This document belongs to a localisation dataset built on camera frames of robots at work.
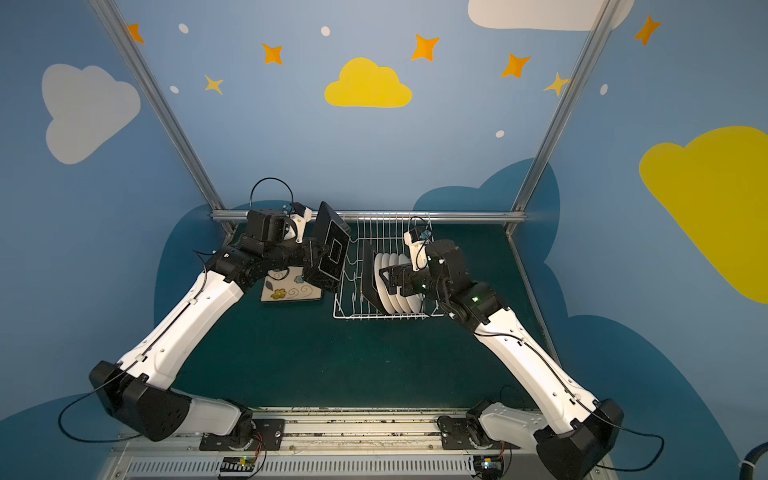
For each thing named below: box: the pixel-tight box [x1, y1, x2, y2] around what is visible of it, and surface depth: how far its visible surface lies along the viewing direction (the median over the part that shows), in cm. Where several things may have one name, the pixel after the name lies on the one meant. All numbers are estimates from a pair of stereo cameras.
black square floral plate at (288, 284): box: [261, 266, 322, 302], surface depth 103 cm
